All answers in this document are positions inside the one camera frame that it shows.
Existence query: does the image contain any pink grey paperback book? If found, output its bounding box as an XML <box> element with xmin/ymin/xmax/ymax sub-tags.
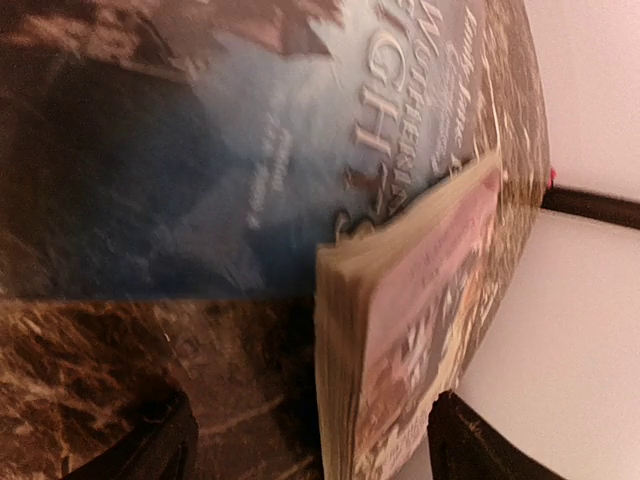
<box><xmin>314</xmin><ymin>151</ymin><xmax>502</xmax><ymax>479</ymax></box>

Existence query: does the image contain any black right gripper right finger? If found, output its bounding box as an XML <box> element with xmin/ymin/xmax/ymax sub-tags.
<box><xmin>428</xmin><ymin>390</ymin><xmax>550</xmax><ymax>480</ymax></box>

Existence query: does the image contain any black left corner post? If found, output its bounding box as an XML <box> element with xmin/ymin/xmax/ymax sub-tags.
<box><xmin>541</xmin><ymin>186</ymin><xmax>640</xmax><ymax>230</ymax></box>

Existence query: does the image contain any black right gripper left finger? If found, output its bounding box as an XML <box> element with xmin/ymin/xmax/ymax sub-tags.
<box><xmin>65</xmin><ymin>383</ymin><xmax>199</xmax><ymax>480</ymax></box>

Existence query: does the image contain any Wuthering Heights dark book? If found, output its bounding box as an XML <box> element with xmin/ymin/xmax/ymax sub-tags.
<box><xmin>0</xmin><ymin>0</ymin><xmax>501</xmax><ymax>301</ymax></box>

